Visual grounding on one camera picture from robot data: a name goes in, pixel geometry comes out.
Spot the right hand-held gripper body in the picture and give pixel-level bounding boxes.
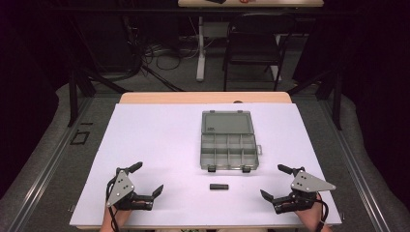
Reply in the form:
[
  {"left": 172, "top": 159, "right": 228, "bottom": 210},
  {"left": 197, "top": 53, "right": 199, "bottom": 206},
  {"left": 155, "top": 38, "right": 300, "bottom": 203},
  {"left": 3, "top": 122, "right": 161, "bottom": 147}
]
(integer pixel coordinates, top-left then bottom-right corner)
[{"left": 273, "top": 166, "right": 337, "bottom": 215}]

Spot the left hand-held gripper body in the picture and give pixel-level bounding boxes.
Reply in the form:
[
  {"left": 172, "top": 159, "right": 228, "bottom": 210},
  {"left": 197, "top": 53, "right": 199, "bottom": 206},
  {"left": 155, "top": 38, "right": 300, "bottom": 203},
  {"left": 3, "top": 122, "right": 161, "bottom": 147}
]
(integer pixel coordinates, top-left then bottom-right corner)
[{"left": 105, "top": 166, "right": 155, "bottom": 212}]

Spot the person's left hand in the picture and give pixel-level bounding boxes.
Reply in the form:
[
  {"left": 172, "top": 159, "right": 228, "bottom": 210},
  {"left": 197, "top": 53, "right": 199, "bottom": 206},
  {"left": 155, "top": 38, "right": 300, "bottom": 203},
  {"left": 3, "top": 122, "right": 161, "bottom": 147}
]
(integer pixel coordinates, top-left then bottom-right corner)
[{"left": 109, "top": 200, "right": 147, "bottom": 220}]

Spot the person's right hand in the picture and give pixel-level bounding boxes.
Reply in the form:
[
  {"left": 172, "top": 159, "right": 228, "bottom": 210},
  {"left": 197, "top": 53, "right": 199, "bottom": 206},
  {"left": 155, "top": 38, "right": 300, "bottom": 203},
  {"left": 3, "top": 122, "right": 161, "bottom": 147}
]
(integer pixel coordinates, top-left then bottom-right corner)
[{"left": 294, "top": 198, "right": 324, "bottom": 224}]

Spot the white table mat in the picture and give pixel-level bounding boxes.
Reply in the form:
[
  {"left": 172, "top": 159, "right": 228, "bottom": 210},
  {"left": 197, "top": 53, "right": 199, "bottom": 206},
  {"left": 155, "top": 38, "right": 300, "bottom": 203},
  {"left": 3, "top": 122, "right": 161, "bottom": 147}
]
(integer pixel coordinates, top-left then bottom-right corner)
[{"left": 69, "top": 102, "right": 342, "bottom": 227}]

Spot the grey plastic compartment box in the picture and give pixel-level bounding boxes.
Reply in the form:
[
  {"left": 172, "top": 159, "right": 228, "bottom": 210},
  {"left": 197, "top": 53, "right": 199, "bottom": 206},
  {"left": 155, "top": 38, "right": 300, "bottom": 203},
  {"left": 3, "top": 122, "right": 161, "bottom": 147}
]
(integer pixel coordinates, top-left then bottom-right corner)
[{"left": 199, "top": 109, "right": 263, "bottom": 174}]

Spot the black metal stand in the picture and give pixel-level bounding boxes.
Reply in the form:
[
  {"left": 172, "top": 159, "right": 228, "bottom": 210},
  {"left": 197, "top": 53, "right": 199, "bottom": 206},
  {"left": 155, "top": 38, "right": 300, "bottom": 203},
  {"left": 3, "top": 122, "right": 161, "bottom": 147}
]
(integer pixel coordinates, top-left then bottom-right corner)
[
  {"left": 288, "top": 69, "right": 343, "bottom": 131},
  {"left": 66, "top": 69, "right": 130, "bottom": 129}
]

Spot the black chair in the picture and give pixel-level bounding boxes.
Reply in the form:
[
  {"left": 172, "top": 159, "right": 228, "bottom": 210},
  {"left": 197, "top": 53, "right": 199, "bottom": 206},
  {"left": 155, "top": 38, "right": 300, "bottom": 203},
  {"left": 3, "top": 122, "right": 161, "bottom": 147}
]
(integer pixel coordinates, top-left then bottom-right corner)
[{"left": 221, "top": 12, "right": 298, "bottom": 93}]

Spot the white-legged wooden desk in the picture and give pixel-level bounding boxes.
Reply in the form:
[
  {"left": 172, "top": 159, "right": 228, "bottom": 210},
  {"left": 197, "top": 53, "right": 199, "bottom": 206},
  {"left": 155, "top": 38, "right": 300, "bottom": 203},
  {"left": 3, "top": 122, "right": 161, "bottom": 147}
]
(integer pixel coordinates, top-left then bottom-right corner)
[{"left": 177, "top": 0, "right": 325, "bottom": 83}]

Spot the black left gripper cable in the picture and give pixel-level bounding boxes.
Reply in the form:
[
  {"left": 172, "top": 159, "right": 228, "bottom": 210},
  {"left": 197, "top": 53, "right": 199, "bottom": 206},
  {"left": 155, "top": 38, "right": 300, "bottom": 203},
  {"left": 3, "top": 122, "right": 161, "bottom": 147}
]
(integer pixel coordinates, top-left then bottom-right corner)
[{"left": 105, "top": 178, "right": 121, "bottom": 232}]

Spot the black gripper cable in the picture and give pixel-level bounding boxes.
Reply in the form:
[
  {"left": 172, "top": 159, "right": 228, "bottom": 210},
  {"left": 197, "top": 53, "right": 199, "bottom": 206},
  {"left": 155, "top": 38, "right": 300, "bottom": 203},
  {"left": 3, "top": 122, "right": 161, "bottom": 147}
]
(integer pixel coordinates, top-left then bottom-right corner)
[
  {"left": 313, "top": 195, "right": 331, "bottom": 232},
  {"left": 105, "top": 178, "right": 121, "bottom": 232}
]

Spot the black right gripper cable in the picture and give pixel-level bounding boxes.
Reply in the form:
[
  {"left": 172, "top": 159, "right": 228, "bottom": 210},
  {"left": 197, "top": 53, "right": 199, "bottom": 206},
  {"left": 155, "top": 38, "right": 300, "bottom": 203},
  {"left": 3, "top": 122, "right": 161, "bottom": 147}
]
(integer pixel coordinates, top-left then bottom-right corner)
[{"left": 313, "top": 195, "right": 331, "bottom": 232}]

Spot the bundle of floor cables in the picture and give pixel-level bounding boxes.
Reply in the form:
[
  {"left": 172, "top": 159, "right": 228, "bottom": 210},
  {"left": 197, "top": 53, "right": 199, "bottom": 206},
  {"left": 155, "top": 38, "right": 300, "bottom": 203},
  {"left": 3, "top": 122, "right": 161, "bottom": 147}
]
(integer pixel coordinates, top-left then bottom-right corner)
[{"left": 124, "top": 15, "right": 201, "bottom": 81}]

